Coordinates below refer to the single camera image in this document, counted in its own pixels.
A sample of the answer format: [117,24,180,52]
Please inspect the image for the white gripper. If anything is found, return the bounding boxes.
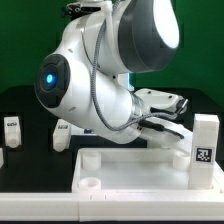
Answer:
[135,88,193,154]

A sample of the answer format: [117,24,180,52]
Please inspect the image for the white desk tabletop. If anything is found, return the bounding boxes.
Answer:
[71,147,224,194]

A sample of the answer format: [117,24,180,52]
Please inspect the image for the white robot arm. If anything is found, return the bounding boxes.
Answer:
[35,0,192,153]

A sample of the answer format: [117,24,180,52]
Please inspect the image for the white L-shaped obstacle fence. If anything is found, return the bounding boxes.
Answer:
[0,162,224,221]

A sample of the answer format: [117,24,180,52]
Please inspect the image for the white block at left edge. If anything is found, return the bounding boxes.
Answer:
[0,148,4,169]

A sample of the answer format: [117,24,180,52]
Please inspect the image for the black cables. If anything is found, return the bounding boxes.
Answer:
[90,0,186,139]

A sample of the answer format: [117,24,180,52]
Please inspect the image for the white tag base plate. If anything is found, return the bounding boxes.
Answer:
[68,125,95,136]

